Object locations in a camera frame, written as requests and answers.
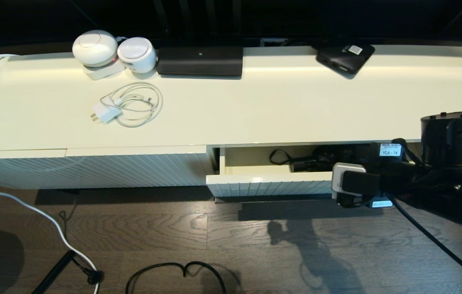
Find black folding umbrella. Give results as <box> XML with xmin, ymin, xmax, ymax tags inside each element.
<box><xmin>270</xmin><ymin>145</ymin><xmax>372</xmax><ymax>173</ymax></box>

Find white fluted drawer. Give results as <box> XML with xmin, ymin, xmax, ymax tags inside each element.
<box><xmin>205</xmin><ymin>141</ymin><xmax>423</xmax><ymax>198</ymax></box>

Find white tv cabinet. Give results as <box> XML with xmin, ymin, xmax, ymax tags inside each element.
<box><xmin>0</xmin><ymin>44</ymin><xmax>462</xmax><ymax>190</ymax></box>

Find black set-top box with label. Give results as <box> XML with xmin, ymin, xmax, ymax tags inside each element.
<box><xmin>315</xmin><ymin>43</ymin><xmax>375</xmax><ymax>75</ymax></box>

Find black flat rectangular box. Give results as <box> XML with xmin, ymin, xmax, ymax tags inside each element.
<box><xmin>157</xmin><ymin>46</ymin><xmax>243</xmax><ymax>77</ymax></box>

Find white fluted cabinet front panel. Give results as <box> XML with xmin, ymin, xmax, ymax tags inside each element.
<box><xmin>67</xmin><ymin>145</ymin><xmax>217</xmax><ymax>189</ymax></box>

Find small white round device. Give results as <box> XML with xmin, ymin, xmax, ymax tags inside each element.
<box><xmin>117</xmin><ymin>37</ymin><xmax>157</xmax><ymax>74</ymax></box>

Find white charger plug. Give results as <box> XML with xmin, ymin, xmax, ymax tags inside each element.
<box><xmin>90</xmin><ymin>101</ymin><xmax>121</xmax><ymax>123</ymax></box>

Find white flat base box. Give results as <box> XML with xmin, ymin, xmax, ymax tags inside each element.
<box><xmin>84</xmin><ymin>60</ymin><xmax>126</xmax><ymax>80</ymax></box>

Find large white round device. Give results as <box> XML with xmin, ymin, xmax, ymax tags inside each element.
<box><xmin>72</xmin><ymin>30</ymin><xmax>118</xmax><ymax>67</ymax></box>

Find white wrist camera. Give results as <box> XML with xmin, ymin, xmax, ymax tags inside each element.
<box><xmin>332</xmin><ymin>163</ymin><xmax>380</xmax><ymax>207</ymax></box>

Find thin black camera cable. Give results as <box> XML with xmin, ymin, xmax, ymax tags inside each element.
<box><xmin>388</xmin><ymin>197</ymin><xmax>462</xmax><ymax>290</ymax></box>

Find black looped cable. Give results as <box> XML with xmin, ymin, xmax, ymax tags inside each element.
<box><xmin>125</xmin><ymin>261</ymin><xmax>226</xmax><ymax>294</ymax></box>

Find white coiled charging cable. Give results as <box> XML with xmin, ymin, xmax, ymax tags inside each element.
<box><xmin>100</xmin><ymin>82</ymin><xmax>164</xmax><ymax>127</ymax></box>

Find thin black cable with plug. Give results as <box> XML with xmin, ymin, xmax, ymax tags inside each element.
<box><xmin>58</xmin><ymin>210</ymin><xmax>104</xmax><ymax>285</ymax></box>

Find black coiled cable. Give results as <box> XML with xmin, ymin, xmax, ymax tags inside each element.
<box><xmin>33</xmin><ymin>250</ymin><xmax>75</xmax><ymax>294</ymax></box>

